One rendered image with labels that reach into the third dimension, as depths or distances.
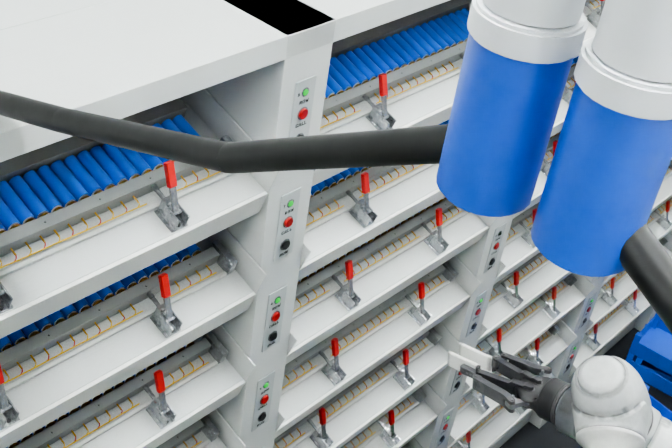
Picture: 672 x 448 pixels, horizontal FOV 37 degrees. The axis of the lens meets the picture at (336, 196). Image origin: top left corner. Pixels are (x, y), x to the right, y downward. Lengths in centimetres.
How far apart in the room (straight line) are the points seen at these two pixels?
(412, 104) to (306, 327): 43
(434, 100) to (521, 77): 118
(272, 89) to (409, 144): 74
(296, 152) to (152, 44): 57
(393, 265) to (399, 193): 19
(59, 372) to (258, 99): 45
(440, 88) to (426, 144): 114
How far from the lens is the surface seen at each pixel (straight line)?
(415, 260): 200
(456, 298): 224
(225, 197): 143
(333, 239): 170
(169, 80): 122
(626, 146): 56
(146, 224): 137
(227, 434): 182
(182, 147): 84
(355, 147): 70
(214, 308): 154
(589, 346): 344
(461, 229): 211
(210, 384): 168
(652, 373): 365
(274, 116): 140
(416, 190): 186
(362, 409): 221
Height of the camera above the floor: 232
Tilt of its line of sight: 34 degrees down
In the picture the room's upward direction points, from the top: 9 degrees clockwise
